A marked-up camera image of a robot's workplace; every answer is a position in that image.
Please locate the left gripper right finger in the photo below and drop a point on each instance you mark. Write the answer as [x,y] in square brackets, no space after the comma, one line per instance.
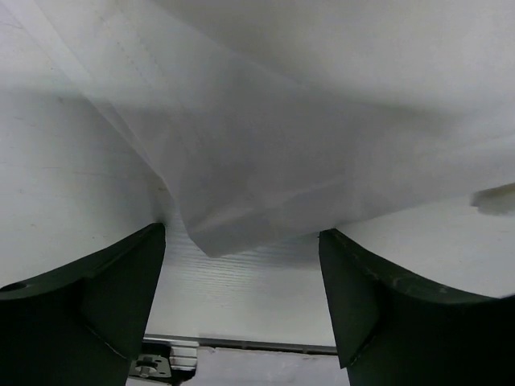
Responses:
[394,327]

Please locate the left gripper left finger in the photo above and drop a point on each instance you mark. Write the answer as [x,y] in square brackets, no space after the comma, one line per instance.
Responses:
[82,323]

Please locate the white t shirt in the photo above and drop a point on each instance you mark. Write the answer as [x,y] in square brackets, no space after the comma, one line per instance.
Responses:
[271,119]

